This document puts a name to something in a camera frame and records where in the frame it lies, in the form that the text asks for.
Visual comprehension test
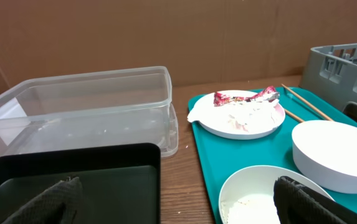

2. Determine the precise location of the small grey rice bowl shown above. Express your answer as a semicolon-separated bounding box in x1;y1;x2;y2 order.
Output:
219;165;331;224

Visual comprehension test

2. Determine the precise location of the white napkin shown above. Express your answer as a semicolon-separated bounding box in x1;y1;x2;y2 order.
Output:
227;99;279;133

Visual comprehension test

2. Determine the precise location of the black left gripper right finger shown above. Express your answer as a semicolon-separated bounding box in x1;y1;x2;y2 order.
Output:
274;176;357;224

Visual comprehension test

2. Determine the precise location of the red snack wrapper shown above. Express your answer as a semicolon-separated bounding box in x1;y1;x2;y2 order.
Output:
213;86;280;106

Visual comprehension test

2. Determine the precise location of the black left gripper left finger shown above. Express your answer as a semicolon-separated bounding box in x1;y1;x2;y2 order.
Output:
3;177;83;224

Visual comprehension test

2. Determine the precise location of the white bowl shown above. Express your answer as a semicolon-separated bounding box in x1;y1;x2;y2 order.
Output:
292;120;357;194

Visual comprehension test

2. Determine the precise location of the large white plate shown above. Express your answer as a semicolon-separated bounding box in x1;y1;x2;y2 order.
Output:
187;93;285;140

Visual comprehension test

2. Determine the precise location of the wooden chopstick right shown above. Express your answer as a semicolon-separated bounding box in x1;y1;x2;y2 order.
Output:
281;83;333;121

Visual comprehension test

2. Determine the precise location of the wooden chopstick left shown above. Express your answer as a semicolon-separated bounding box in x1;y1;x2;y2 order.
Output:
284;109;304;123

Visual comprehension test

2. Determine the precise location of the grey dishwasher rack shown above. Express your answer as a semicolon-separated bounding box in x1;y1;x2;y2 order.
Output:
300;43;357;122

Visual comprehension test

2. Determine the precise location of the wooden chopstick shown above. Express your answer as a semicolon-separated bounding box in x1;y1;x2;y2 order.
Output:
284;109;304;123
281;83;333;121

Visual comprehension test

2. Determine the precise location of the clear plastic bin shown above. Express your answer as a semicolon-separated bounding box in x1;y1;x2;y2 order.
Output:
0;66;178;157

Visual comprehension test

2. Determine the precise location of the black tray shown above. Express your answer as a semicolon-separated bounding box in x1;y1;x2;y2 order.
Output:
0;143;161;223

